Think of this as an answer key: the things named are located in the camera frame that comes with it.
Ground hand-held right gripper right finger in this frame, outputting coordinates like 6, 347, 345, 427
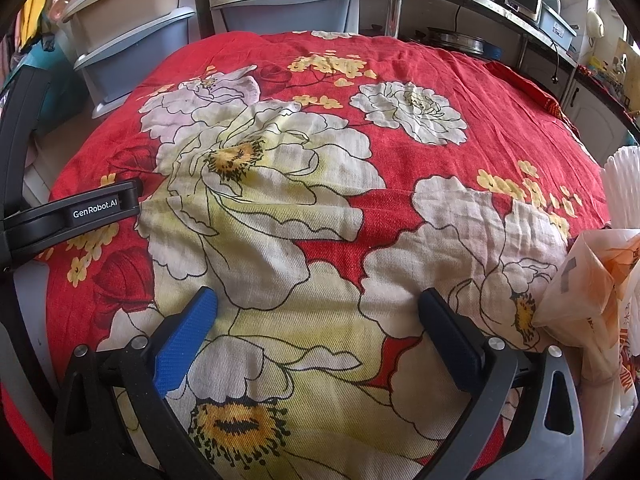
419, 287, 586, 480

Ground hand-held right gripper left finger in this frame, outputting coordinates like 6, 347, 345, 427
52, 286, 220, 480

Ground orange white plastic bag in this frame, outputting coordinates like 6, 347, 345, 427
531, 230, 640, 480

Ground white foam net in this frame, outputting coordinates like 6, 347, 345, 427
597, 146, 640, 233

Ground teal plastic tub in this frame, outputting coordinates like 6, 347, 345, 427
0, 40, 88, 126

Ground beige blue plastic drawer unit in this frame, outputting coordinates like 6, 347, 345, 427
55, 0, 197, 121

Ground yellow hanging cloth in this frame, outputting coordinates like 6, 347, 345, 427
12, 0, 48, 56

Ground red floral blanket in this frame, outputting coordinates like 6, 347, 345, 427
0, 30, 616, 480

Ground white kitchen cabinets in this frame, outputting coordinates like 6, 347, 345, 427
560, 67, 640, 161

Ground black kitchen countertop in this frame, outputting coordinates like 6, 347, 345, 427
575, 62, 640, 136

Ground metal kitchen shelf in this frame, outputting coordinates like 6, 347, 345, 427
357, 0, 593, 81

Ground blue storage box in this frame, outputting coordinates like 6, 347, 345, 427
537, 0, 578, 51

